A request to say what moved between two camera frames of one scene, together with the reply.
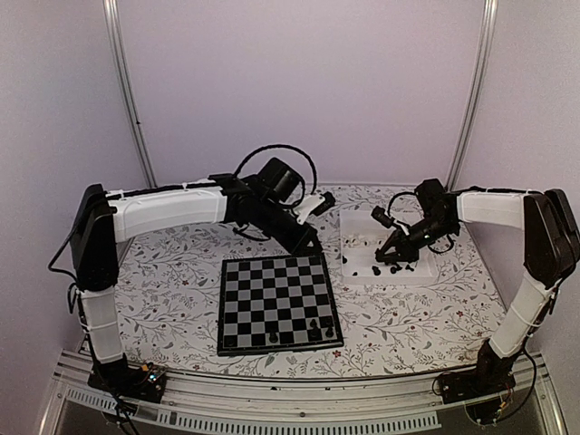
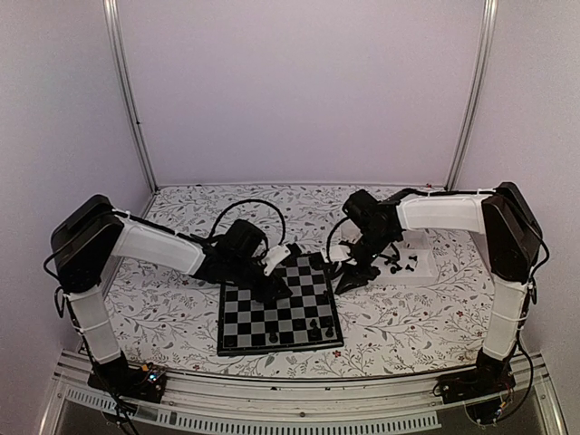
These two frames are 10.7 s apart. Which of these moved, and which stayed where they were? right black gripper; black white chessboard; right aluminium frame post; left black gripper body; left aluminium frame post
Moved: right black gripper; left black gripper body
Stayed: left aluminium frame post; black white chessboard; right aluminium frame post
